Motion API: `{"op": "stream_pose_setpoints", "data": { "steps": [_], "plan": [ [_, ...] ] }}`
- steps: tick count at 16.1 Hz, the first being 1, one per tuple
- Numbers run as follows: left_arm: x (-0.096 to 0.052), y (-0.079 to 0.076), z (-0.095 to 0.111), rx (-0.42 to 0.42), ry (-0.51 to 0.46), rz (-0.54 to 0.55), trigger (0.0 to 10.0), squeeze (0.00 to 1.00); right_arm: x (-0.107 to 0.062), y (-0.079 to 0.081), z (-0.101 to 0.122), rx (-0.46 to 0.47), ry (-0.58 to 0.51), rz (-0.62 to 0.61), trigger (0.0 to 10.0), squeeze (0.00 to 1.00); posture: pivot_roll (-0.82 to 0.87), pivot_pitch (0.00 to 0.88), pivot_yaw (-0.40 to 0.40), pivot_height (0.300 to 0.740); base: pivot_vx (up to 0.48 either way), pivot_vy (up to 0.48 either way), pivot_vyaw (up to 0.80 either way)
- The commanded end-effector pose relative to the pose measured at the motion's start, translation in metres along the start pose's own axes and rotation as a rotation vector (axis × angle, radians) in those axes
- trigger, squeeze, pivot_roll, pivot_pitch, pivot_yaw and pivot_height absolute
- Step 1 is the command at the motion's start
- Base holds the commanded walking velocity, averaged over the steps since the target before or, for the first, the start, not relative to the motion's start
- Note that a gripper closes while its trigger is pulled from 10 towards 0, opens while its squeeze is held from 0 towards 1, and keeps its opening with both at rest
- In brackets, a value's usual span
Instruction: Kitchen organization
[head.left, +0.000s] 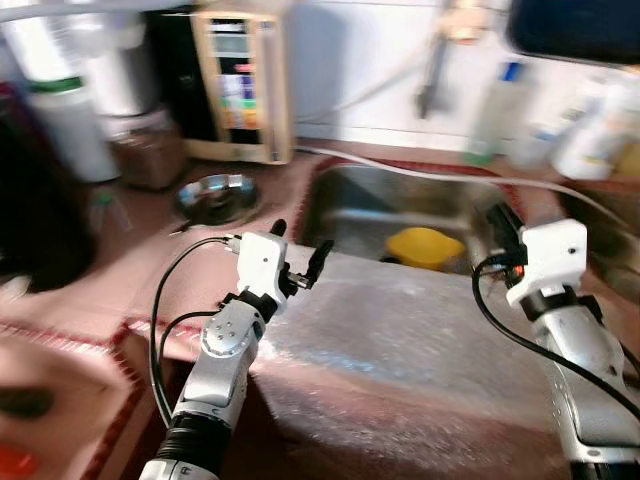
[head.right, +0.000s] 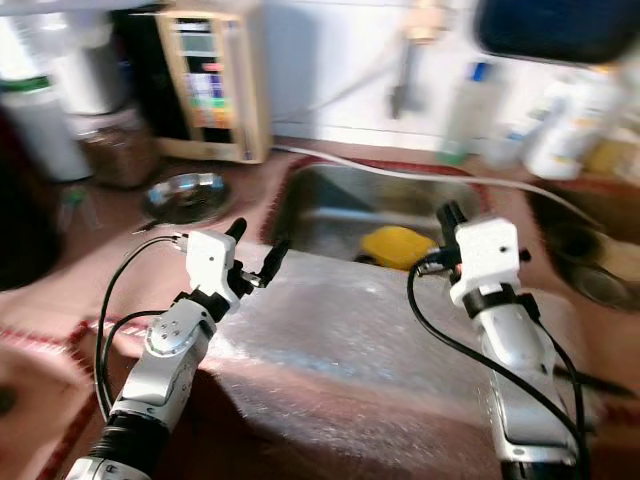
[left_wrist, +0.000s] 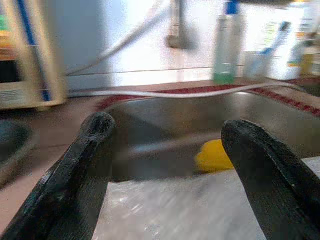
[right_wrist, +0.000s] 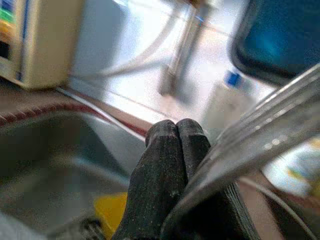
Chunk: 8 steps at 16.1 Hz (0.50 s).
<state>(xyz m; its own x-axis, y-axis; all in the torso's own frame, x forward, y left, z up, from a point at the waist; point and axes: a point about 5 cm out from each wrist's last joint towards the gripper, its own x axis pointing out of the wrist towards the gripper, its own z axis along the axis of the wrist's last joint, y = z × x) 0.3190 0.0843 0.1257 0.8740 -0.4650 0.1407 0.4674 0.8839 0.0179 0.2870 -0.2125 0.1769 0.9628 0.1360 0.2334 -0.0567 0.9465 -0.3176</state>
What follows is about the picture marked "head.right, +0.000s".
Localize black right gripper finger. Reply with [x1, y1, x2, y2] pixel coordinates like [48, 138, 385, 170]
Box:
[437, 200, 471, 249]

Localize yellow plastic bowl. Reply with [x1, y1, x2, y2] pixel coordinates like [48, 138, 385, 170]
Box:
[360, 225, 439, 271]

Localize steel bowl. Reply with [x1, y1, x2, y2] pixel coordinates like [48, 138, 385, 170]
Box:
[143, 172, 231, 225]

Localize clear thin tube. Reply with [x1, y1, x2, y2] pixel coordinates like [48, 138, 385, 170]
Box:
[270, 145, 601, 231]

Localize clear plastic cup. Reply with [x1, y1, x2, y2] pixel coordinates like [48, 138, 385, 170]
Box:
[482, 120, 536, 169]

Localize clear bottle blue cap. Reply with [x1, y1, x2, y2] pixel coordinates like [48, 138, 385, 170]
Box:
[438, 60, 501, 166]

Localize clear bubble wrap sheet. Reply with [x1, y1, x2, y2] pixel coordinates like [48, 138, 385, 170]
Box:
[210, 245, 611, 480]

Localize small steel sink basin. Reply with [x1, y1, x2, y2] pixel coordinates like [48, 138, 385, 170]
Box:
[525, 185, 640, 311]

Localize brown powder jar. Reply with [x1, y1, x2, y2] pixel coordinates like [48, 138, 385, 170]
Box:
[78, 110, 161, 191]

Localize beige water ionizer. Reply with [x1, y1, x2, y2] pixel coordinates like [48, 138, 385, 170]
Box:
[120, 8, 271, 164]

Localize white dish soap bottle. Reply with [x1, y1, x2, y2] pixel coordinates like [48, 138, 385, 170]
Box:
[523, 68, 626, 181]

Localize steel faucet pipe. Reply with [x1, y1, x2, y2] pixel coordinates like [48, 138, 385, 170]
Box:
[390, 20, 426, 121]

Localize black electric kettle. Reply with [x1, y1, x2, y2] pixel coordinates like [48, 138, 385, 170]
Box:
[0, 120, 66, 291]

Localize green white tongs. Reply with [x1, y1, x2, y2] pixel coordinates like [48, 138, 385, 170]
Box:
[63, 188, 101, 231]

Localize black tape strip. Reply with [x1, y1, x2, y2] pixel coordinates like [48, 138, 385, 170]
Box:
[550, 370, 636, 396]

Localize beige faucet diverter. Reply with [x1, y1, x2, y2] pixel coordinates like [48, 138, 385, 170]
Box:
[410, 0, 461, 43]

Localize white jug green lid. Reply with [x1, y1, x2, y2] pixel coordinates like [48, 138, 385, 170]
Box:
[0, 78, 94, 184]

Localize dark framed tray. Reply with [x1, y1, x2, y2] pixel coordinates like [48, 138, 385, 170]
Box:
[473, 0, 640, 66]

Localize translucent grey canister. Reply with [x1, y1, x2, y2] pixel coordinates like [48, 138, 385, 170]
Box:
[50, 12, 131, 119]

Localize white labelled bottle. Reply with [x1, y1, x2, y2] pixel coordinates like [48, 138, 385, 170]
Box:
[0, 10, 61, 86]

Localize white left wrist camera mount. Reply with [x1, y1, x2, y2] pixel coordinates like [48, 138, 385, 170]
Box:
[185, 230, 241, 313]

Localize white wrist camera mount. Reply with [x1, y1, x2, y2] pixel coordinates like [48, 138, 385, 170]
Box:
[185, 230, 241, 313]
[450, 218, 526, 309]

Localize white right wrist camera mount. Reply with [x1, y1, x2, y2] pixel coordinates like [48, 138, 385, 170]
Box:
[450, 218, 526, 309]

